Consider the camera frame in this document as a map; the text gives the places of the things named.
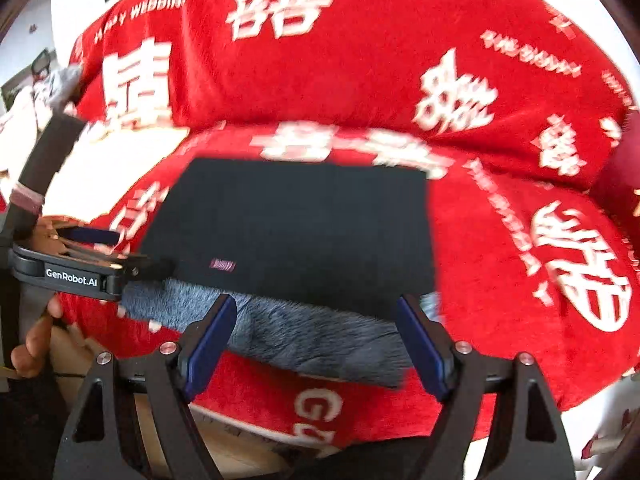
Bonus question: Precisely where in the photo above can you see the black pants with patterned lining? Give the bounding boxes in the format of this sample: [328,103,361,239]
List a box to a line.
[122,158,438,388]

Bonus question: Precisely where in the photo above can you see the person's left hand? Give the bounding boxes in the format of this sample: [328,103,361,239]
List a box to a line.
[11,295,93,378]

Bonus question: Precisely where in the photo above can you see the red blanket with white characters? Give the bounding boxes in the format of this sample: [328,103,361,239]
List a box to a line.
[70,0,639,410]

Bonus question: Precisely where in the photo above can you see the dark red pillow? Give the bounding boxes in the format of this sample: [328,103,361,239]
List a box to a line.
[590,112,640,255]

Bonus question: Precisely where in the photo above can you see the pile of clothes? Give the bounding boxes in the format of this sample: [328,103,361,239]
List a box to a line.
[0,64,82,179]

